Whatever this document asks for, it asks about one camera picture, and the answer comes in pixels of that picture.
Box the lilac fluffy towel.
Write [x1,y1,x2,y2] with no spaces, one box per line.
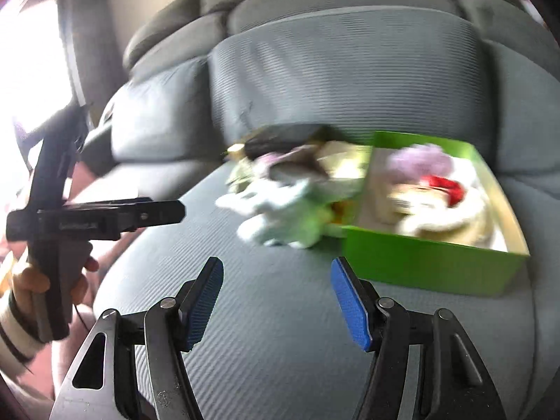
[388,143,454,181]

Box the grey sofa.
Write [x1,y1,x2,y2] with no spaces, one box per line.
[70,0,560,420]

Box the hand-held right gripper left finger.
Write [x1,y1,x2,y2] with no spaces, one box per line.
[48,256,226,420]

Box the person's left forearm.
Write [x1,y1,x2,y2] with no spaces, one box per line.
[0,291,49,379]

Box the person's left hand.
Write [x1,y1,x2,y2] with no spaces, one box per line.
[11,256,101,316]

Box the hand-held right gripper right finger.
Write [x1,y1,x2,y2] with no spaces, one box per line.
[330,257,508,420]

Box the bright window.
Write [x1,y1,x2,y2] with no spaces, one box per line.
[0,0,75,211]

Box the black box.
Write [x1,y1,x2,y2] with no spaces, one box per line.
[243,123,333,158]

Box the light blue plush elephant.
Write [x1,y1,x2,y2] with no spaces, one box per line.
[216,177,324,246]

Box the green white tissue pack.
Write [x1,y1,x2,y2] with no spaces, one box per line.
[315,140,372,193]

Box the blue floral tissue pack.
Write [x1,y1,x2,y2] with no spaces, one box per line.
[326,199,355,228]

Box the purple grey towel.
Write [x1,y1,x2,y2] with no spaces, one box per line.
[256,149,331,182]

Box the red white plush toy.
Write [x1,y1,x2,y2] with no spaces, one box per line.
[420,175,467,206]

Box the green cardboard box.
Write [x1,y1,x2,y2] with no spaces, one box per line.
[343,130,531,296]

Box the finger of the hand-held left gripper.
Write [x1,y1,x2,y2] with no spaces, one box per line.
[118,199,185,233]

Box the cream plush rabbit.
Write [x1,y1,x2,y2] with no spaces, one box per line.
[385,184,495,246]

